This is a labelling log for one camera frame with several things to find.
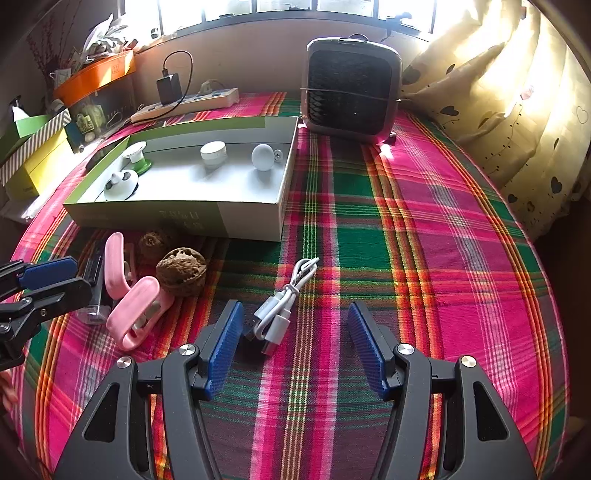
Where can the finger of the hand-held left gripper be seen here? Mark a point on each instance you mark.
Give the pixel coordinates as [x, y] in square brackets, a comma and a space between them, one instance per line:
[64, 295]
[51, 272]

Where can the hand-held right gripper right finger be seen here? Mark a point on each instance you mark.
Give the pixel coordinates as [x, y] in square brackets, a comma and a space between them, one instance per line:
[369, 350]

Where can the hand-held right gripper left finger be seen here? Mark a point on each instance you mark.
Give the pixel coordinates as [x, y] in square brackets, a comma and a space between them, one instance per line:
[226, 350]

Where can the brown walnut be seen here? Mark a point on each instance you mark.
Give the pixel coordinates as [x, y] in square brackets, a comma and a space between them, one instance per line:
[150, 244]
[182, 272]

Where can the white round gadget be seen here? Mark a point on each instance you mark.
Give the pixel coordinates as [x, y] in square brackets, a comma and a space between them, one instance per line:
[117, 189]

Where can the green white cardboard box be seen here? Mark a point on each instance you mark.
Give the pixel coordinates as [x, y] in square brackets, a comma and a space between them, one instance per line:
[184, 217]

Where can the green white spool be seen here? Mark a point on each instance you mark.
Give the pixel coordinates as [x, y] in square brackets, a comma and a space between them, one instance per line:
[136, 154]

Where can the white round cap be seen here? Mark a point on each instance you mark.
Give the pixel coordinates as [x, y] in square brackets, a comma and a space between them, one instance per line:
[213, 154]

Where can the white mushroom-shaped knob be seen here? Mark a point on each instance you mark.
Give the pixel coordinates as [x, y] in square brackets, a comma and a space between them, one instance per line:
[263, 157]

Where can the white plastic sheet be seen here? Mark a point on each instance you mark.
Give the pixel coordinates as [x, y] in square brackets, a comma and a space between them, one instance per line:
[21, 210]

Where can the pink green plaid cloth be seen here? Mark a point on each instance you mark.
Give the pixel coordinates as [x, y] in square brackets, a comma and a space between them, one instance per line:
[415, 277]

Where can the black smartphone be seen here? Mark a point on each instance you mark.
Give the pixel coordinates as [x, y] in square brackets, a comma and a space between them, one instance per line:
[99, 159]

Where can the clear plastic organizer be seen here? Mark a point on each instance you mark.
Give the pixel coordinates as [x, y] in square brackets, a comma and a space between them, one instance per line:
[101, 115]

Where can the orange plastic tray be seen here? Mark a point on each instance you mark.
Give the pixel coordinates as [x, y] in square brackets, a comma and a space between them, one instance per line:
[92, 78]

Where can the black charger adapter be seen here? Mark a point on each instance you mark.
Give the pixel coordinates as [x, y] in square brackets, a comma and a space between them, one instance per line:
[168, 90]

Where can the red flower branches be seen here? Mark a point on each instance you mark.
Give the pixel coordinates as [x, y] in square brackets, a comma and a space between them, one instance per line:
[46, 50]

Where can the pile of papers and packets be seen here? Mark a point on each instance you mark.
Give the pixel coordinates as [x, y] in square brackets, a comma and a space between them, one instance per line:
[101, 41]

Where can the white power strip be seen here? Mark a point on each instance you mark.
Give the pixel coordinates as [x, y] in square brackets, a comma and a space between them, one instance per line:
[212, 99]

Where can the white plug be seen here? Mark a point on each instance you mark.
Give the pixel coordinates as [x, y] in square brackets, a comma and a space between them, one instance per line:
[210, 86]

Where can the small grey desk fan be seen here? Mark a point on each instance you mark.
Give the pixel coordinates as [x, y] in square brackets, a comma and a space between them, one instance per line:
[351, 92]

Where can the cream heart print curtain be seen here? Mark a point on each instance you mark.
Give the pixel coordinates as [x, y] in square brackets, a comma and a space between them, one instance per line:
[508, 115]

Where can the window with dark bars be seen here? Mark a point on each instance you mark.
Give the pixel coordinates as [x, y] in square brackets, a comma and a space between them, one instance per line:
[277, 11]

